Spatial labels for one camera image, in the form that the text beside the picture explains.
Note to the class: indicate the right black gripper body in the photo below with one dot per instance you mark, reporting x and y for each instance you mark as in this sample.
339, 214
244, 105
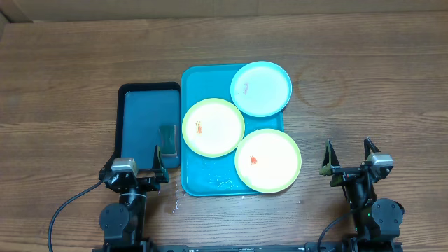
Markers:
350, 170

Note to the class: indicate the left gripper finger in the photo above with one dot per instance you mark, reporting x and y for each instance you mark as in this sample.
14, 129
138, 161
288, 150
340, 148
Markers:
157, 160
109, 163

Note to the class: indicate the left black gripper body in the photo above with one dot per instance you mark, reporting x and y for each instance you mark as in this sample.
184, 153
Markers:
148, 185

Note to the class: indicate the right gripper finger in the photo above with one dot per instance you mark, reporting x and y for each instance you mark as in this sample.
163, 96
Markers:
369, 147
330, 161

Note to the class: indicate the green dish sponge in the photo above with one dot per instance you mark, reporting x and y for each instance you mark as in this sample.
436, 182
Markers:
168, 146

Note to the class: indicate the yellow-green plate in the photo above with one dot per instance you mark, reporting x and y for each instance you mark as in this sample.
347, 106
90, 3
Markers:
213, 127
268, 161

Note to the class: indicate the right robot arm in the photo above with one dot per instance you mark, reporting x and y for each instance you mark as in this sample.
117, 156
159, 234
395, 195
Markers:
376, 221

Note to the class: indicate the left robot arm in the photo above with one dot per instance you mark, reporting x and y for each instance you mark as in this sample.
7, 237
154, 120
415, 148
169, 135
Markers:
123, 222

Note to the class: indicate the teal plastic serving tray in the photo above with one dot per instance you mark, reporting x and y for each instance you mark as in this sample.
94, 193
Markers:
215, 176

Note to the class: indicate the black water tray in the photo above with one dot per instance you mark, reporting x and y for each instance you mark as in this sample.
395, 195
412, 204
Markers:
142, 109

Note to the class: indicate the light blue plate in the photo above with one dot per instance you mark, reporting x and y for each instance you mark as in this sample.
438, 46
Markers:
261, 89

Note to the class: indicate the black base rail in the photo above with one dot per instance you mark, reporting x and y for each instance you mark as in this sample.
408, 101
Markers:
307, 247

